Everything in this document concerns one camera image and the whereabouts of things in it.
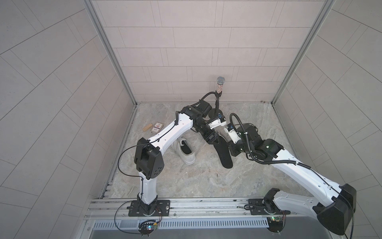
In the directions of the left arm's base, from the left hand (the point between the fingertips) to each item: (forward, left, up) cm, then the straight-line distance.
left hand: (218, 138), depth 77 cm
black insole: (+1, +18, -13) cm, 22 cm away
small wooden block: (+18, +45, -16) cm, 51 cm away
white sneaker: (-7, +15, -11) cm, 20 cm away
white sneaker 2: (-3, 0, +11) cm, 11 cm away
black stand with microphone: (+32, -3, -16) cm, 35 cm away
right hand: (-2, -4, -1) cm, 5 cm away
